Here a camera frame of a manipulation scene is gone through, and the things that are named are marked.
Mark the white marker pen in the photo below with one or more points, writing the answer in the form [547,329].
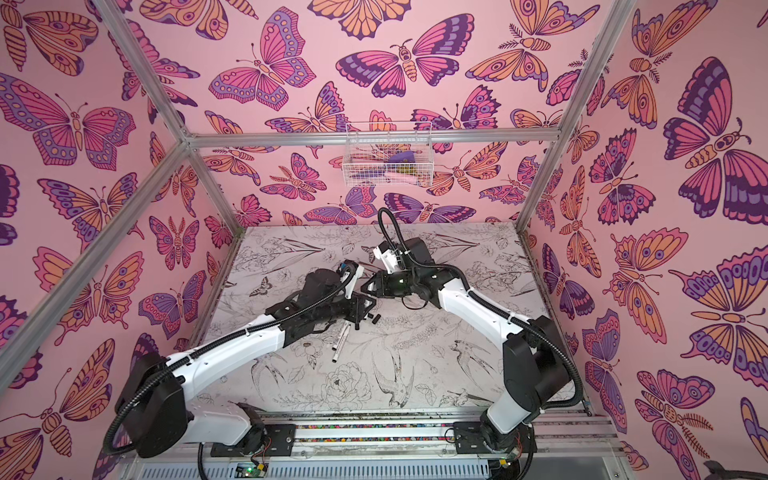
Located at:
[343,337]
[336,355]

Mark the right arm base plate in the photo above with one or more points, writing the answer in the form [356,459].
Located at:
[475,437]

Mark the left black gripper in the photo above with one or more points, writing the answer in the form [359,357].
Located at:
[355,307]

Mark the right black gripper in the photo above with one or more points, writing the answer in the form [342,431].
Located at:
[380,285]

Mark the aluminium rail base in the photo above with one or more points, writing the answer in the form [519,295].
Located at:
[406,445]

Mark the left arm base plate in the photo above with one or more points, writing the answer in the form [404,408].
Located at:
[271,440]

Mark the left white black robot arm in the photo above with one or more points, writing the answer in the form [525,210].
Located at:
[154,413]

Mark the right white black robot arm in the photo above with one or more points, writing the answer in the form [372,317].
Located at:
[537,372]

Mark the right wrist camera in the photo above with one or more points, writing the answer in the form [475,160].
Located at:
[390,257]

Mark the small green circuit board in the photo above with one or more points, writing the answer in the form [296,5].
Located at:
[251,471]

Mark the white wire basket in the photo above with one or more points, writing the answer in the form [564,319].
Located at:
[388,153]

